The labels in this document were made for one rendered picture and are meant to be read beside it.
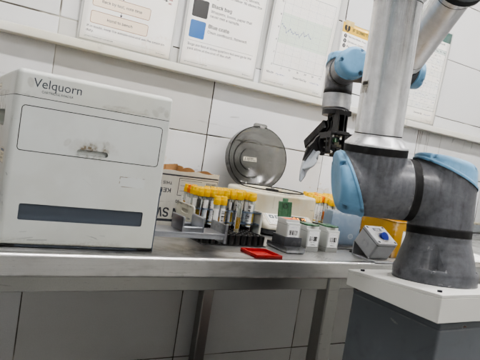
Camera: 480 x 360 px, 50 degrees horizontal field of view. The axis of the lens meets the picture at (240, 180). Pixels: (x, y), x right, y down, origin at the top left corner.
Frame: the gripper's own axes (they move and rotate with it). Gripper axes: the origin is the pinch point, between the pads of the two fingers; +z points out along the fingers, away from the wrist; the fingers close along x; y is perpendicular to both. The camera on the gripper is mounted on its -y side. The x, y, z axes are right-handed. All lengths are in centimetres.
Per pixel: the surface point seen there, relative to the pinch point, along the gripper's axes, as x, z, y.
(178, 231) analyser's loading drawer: -43.4, 13.3, 20.0
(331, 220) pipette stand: 3.5, 9.2, 0.4
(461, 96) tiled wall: 106, -51, -68
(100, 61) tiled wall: -59, -30, -37
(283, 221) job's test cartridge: -15.2, 10.1, 9.8
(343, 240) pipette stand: 8.5, 14.4, -0.6
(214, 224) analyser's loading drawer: -33.9, 11.9, 14.1
